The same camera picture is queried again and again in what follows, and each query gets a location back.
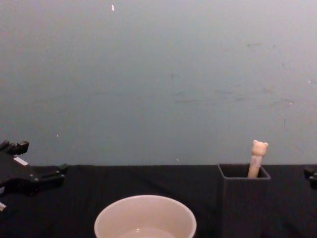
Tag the plain pale wall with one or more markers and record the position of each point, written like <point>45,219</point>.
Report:
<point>148,74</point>

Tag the pale pink cup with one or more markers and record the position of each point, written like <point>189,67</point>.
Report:
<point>146,213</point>

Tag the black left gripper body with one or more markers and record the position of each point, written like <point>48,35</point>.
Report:
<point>17,173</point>

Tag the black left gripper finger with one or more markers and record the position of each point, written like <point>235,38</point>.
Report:
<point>21,146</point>
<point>52,176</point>

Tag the black table cloth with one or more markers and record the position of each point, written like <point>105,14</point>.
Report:
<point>138,181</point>

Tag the cream pen with bear head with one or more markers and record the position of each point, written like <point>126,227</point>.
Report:
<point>258,151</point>

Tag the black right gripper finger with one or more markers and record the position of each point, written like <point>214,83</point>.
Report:
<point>313,179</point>

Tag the black square pen holder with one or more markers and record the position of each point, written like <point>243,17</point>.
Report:
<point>244,205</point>

